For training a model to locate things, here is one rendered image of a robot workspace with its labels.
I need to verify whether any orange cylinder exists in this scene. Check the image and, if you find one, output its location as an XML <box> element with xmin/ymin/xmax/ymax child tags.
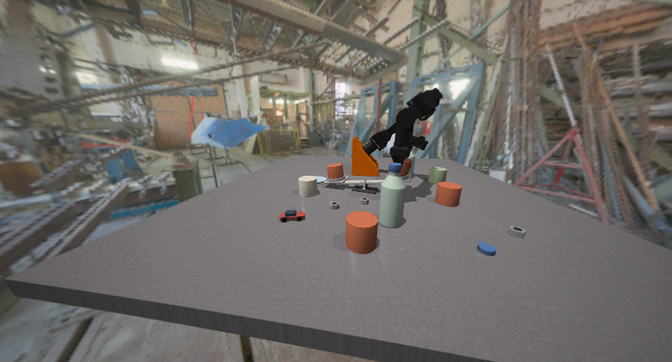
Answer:
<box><xmin>346</xmin><ymin>211</ymin><xmax>378</xmax><ymax>254</ymax></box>
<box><xmin>326</xmin><ymin>164</ymin><xmax>344</xmax><ymax>179</ymax></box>
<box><xmin>435</xmin><ymin>182</ymin><xmax>462</xmax><ymax>207</ymax></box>

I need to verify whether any blue flat disc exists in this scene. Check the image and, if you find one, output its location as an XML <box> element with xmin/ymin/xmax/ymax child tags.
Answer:
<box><xmin>477</xmin><ymin>243</ymin><xmax>496</xmax><ymax>256</ymax></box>

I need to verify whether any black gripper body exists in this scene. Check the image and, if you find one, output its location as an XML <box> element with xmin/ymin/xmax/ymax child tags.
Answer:
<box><xmin>389</xmin><ymin>127</ymin><xmax>413</xmax><ymax>156</ymax></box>

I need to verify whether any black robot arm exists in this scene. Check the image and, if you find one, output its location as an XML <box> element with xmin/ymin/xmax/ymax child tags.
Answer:
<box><xmin>363</xmin><ymin>87</ymin><xmax>443</xmax><ymax>156</ymax></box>

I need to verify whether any red toy car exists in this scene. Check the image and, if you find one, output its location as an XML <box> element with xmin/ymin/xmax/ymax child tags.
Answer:
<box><xmin>280</xmin><ymin>210</ymin><xmax>305</xmax><ymax>223</ymax></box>

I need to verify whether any beige cylinder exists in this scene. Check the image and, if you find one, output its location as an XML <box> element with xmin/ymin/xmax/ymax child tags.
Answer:
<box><xmin>299</xmin><ymin>176</ymin><xmax>317</xmax><ymax>198</ymax></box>

